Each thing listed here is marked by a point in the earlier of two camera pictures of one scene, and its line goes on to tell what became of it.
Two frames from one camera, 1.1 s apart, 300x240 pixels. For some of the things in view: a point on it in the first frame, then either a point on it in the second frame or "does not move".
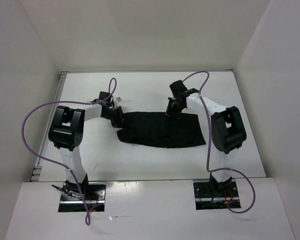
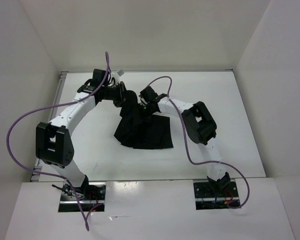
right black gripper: x=169 y=111 -> x=142 y=104
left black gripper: x=120 y=118 -> x=121 y=99
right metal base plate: x=210 y=195 does not move
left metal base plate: x=71 y=200 does not move
